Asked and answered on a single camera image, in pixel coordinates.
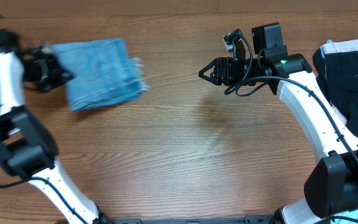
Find black garment in pile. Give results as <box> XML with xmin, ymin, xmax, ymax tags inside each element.
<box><xmin>313</xmin><ymin>49</ymin><xmax>358</xmax><ymax>137</ymax></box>

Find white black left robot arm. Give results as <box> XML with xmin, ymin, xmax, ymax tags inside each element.
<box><xmin>0</xmin><ymin>42</ymin><xmax>110</xmax><ymax>223</ymax></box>

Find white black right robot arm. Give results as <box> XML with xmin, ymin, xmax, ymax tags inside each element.
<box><xmin>199</xmin><ymin>24</ymin><xmax>358</xmax><ymax>223</ymax></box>

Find light blue denim jeans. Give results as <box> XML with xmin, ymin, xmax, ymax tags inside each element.
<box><xmin>52</xmin><ymin>38</ymin><xmax>149</xmax><ymax>111</ymax></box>

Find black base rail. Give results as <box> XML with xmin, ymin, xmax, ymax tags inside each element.
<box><xmin>111</xmin><ymin>215</ymin><xmax>280</xmax><ymax>224</ymax></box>

